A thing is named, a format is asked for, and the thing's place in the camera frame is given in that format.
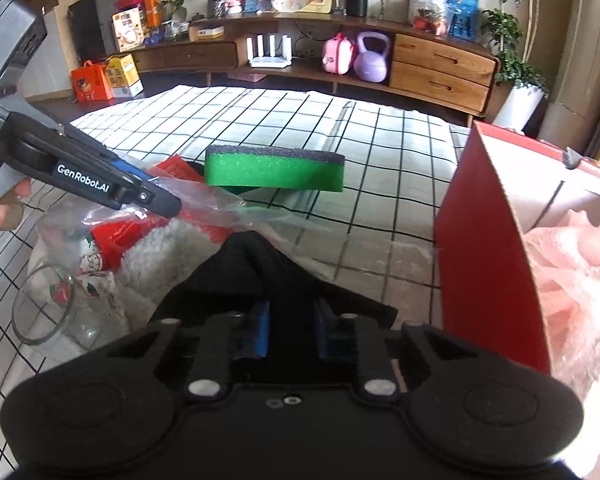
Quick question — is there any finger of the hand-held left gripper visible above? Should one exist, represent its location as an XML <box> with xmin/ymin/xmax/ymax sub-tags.
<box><xmin>107</xmin><ymin>157</ymin><xmax>151</xmax><ymax>182</ymax></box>
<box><xmin>120</xmin><ymin>180</ymin><xmax>183</xmax><ymax>219</ymax></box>

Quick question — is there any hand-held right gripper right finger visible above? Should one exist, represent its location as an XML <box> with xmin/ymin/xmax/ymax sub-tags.
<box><xmin>314</xmin><ymin>300</ymin><xmax>473</xmax><ymax>398</ymax></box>

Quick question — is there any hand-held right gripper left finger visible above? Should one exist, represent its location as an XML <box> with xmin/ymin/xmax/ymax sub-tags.
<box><xmin>105</xmin><ymin>300</ymin><xmax>273</xmax><ymax>398</ymax></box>

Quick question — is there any clear plastic bag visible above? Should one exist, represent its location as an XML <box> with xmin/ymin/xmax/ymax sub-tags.
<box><xmin>80</xmin><ymin>170</ymin><xmax>331</xmax><ymax>241</ymax></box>

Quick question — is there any black cloth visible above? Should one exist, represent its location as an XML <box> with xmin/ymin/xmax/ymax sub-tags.
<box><xmin>147</xmin><ymin>230</ymin><xmax>400</xmax><ymax>351</ymax></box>

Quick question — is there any green sponge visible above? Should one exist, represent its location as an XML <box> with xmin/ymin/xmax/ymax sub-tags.
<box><xmin>203</xmin><ymin>144</ymin><xmax>346</xmax><ymax>193</ymax></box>

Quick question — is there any red cardboard box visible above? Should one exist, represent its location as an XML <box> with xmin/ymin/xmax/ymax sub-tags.
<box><xmin>434</xmin><ymin>120</ymin><xmax>600</xmax><ymax>376</ymax></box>

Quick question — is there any pink tulle cloth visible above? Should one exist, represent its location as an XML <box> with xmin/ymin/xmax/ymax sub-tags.
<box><xmin>522</xmin><ymin>210</ymin><xmax>600</xmax><ymax>480</ymax></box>

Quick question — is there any red white plush stocking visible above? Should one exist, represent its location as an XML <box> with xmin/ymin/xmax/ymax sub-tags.
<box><xmin>77</xmin><ymin>210</ymin><xmax>241</xmax><ymax>331</ymax></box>

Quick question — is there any orange carton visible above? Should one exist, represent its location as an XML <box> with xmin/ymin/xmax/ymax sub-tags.
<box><xmin>70</xmin><ymin>60</ymin><xmax>115</xmax><ymax>102</ymax></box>

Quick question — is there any yellow carton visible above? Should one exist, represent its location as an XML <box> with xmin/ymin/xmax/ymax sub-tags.
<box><xmin>105</xmin><ymin>54</ymin><xmax>146</xmax><ymax>98</ymax></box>

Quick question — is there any cartoon printed box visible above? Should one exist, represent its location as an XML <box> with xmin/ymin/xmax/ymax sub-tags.
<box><xmin>111</xmin><ymin>4</ymin><xmax>148</xmax><ymax>53</ymax></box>

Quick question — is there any black cabinet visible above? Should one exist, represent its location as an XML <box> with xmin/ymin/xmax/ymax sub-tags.
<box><xmin>67</xmin><ymin>0</ymin><xmax>133</xmax><ymax>63</ymax></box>

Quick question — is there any plant in glass vase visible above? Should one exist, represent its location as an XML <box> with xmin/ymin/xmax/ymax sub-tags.
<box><xmin>157</xmin><ymin>0</ymin><xmax>188</xmax><ymax>41</ymax></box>

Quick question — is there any clear glass cup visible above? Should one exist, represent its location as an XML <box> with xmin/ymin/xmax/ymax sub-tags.
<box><xmin>11</xmin><ymin>262</ymin><xmax>111</xmax><ymax>348</ymax></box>

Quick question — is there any black white checked tablecloth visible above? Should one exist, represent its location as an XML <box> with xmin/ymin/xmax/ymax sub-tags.
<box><xmin>0</xmin><ymin>84</ymin><xmax>473</xmax><ymax>461</ymax></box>

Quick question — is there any small yellow white box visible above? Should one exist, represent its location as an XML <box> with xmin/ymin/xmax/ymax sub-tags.
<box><xmin>187</xmin><ymin>25</ymin><xmax>226</xmax><ymax>42</ymax></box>

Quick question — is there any orange gift bag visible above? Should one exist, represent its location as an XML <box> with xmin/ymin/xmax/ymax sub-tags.
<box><xmin>130</xmin><ymin>0</ymin><xmax>163</xmax><ymax>28</ymax></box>

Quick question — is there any white router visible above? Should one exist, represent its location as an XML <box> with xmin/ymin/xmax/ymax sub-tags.
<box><xmin>245</xmin><ymin>34</ymin><xmax>293</xmax><ymax>68</ymax></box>

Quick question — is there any pink toy case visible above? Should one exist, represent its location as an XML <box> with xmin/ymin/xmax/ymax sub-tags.
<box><xmin>321</xmin><ymin>32</ymin><xmax>357</xmax><ymax>76</ymax></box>

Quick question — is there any purple kettlebell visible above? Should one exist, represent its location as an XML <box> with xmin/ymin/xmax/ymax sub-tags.
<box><xmin>354</xmin><ymin>31</ymin><xmax>393</xmax><ymax>83</ymax></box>

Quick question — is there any wooden television cabinet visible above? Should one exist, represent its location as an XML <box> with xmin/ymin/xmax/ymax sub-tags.
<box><xmin>125</xmin><ymin>10</ymin><xmax>501</xmax><ymax>128</ymax></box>

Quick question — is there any potted tree white planter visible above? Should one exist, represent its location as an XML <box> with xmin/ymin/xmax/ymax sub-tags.
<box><xmin>472</xmin><ymin>0</ymin><xmax>566</xmax><ymax>131</ymax></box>

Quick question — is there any clear bag with fruit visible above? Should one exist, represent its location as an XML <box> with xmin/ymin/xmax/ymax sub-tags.
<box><xmin>407</xmin><ymin>0</ymin><xmax>451</xmax><ymax>36</ymax></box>

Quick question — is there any blue plastic bag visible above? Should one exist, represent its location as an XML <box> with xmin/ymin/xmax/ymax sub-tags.
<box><xmin>447</xmin><ymin>0</ymin><xmax>481</xmax><ymax>41</ymax></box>

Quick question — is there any covered standing air conditioner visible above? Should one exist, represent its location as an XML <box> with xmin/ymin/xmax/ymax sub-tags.
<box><xmin>535</xmin><ymin>0</ymin><xmax>600</xmax><ymax>161</ymax></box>

